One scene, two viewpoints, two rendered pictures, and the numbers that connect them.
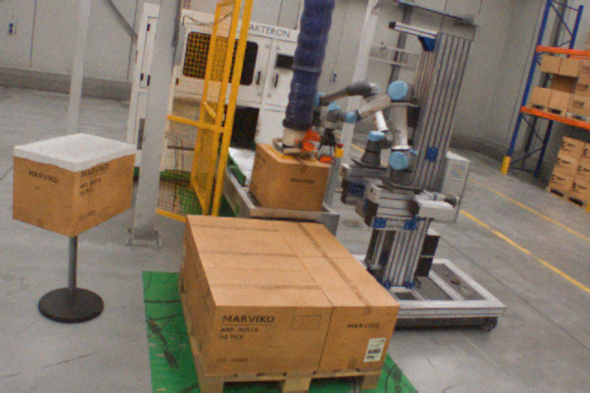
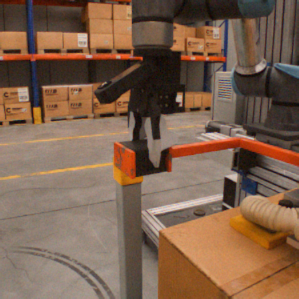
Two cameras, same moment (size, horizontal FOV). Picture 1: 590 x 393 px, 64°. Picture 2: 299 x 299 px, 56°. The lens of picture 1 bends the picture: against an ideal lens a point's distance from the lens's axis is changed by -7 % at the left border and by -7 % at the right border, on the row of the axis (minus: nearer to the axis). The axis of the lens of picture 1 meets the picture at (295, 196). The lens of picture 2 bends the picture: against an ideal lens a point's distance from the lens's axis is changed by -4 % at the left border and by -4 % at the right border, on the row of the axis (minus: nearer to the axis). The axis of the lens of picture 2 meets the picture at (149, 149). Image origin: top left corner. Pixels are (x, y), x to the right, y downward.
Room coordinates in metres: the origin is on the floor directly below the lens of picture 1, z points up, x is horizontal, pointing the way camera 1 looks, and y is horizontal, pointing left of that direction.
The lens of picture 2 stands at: (4.23, 0.51, 1.24)
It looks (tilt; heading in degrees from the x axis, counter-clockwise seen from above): 15 degrees down; 265
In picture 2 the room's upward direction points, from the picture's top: straight up
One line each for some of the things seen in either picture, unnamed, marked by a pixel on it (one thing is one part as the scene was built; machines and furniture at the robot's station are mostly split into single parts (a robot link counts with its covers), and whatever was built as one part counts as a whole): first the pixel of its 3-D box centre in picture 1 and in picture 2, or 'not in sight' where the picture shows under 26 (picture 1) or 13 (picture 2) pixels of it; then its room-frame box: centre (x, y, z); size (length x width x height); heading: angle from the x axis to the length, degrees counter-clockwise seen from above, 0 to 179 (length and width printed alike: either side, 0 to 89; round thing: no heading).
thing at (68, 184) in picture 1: (76, 180); not in sight; (2.60, 1.23, 0.82); 0.60 x 0.40 x 0.40; 170
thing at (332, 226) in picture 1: (292, 228); not in sight; (3.50, -0.03, 0.48); 0.70 x 0.03 x 0.15; 111
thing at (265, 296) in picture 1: (275, 284); not in sight; (2.79, 0.01, 0.34); 1.20 x 1.00 x 0.40; 21
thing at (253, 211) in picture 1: (295, 214); not in sight; (3.50, -0.03, 0.58); 0.70 x 0.03 x 0.06; 111
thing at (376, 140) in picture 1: (375, 140); (287, 81); (3.64, -0.50, 1.20); 0.13 x 0.12 x 0.14; 140
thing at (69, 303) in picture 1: (72, 261); not in sight; (2.60, 1.23, 0.31); 0.40 x 0.40 x 0.62
